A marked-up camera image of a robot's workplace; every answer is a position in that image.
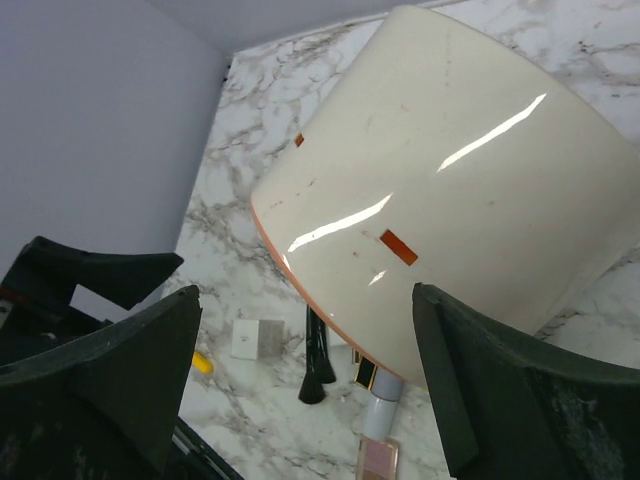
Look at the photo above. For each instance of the yellow small tube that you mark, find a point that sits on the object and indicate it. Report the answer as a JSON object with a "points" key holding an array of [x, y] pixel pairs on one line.
{"points": [[202, 363]]}

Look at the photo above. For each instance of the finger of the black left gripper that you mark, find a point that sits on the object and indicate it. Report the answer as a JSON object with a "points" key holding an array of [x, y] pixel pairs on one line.
{"points": [[37, 291]]}

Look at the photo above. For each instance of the black gold lipstick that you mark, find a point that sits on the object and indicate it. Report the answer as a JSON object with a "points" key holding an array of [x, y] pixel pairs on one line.
{"points": [[365, 373]]}

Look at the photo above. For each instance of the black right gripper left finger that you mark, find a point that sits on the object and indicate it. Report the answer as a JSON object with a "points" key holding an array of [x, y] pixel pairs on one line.
{"points": [[103, 406]]}

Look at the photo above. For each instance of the black makeup brush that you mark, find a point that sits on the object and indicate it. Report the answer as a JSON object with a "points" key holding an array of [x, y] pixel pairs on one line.
{"points": [[323, 367], [311, 390]]}

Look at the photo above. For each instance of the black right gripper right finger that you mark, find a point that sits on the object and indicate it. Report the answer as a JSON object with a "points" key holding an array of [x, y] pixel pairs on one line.
{"points": [[509, 406]]}

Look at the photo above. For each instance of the white silver small box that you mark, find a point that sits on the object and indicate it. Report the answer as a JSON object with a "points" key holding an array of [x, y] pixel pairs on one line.
{"points": [[257, 339]]}

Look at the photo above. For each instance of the lavender white bottle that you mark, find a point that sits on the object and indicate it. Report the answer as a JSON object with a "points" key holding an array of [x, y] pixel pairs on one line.
{"points": [[385, 396]]}

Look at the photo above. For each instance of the gold cream tube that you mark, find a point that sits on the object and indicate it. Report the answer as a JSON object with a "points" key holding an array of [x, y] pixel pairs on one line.
{"points": [[355, 357]]}

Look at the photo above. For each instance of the cream round drawer organizer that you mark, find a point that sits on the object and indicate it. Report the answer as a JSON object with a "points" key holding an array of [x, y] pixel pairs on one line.
{"points": [[443, 157]]}

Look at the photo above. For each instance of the rose gold eyeshadow palette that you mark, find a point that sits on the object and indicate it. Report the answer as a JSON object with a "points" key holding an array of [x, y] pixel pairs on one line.
{"points": [[377, 460]]}

